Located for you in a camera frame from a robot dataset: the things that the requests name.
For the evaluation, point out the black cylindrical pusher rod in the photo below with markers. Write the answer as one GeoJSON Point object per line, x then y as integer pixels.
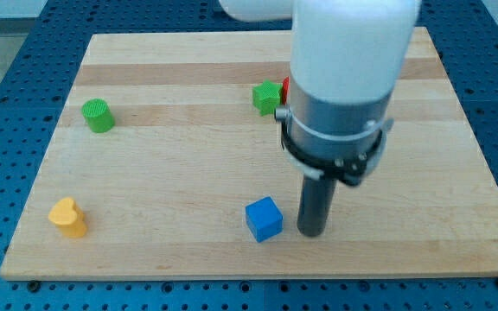
{"type": "Point", "coordinates": [315, 202]}

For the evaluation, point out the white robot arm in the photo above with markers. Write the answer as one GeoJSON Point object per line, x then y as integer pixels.
{"type": "Point", "coordinates": [346, 56]}

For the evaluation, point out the red block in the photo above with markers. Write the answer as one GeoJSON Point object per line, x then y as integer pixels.
{"type": "Point", "coordinates": [284, 90]}

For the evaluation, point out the green cylinder block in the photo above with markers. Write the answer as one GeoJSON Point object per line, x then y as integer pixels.
{"type": "Point", "coordinates": [98, 115]}

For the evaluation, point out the blue cube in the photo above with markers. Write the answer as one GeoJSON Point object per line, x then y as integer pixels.
{"type": "Point", "coordinates": [264, 219]}

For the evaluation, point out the wooden board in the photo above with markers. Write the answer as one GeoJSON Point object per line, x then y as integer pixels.
{"type": "Point", "coordinates": [164, 190]}

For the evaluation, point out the green star block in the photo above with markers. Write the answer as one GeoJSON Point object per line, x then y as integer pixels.
{"type": "Point", "coordinates": [266, 97]}

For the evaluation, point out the yellow heart block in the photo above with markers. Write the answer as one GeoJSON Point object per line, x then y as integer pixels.
{"type": "Point", "coordinates": [68, 218]}

